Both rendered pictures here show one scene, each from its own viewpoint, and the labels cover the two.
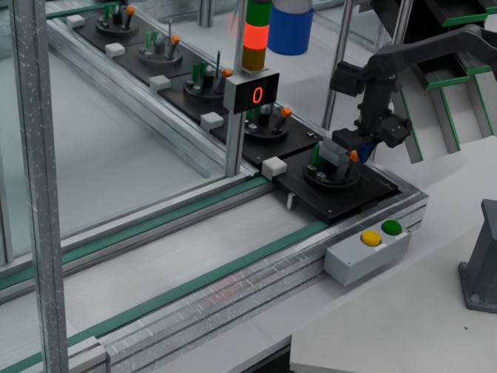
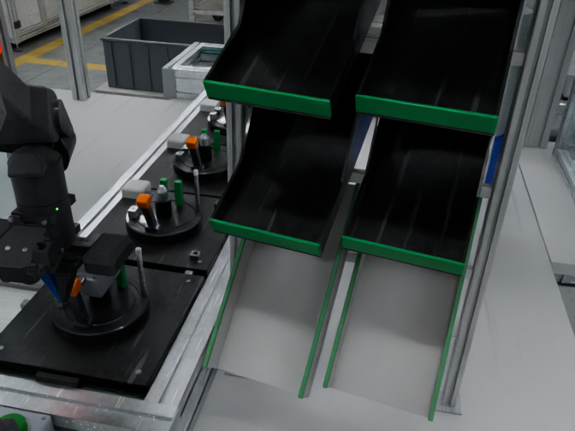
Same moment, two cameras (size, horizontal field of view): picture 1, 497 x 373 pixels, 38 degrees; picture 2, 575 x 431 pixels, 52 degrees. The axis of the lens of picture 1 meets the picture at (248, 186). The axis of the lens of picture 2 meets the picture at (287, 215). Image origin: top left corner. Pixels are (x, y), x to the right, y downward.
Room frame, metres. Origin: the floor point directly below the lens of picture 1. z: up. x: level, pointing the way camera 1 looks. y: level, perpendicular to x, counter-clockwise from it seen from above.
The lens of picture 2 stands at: (1.28, -0.89, 1.56)
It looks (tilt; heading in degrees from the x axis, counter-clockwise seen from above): 31 degrees down; 54
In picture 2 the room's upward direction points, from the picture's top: 2 degrees clockwise
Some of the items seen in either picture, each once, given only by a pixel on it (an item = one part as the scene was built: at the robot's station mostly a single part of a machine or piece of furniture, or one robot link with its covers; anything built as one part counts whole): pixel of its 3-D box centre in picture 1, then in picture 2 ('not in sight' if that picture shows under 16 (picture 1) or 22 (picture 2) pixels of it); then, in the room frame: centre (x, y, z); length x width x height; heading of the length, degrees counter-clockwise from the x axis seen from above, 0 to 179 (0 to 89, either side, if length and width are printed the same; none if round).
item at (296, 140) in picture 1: (264, 115); (163, 203); (1.64, -0.02, 1.01); 0.24 x 0.24 x 0.13; 44
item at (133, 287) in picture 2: (330, 173); (101, 307); (1.45, -0.19, 0.98); 0.14 x 0.14 x 0.02
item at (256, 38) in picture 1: (256, 33); not in sight; (1.41, 0.02, 1.33); 0.05 x 0.05 x 0.05
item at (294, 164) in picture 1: (329, 180); (103, 316); (1.45, -0.19, 0.96); 0.24 x 0.24 x 0.02; 44
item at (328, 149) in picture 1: (333, 143); (97, 258); (1.46, -0.19, 1.06); 0.08 x 0.04 x 0.07; 44
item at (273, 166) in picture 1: (274, 169); not in sight; (1.46, -0.06, 0.97); 0.05 x 0.05 x 0.04; 44
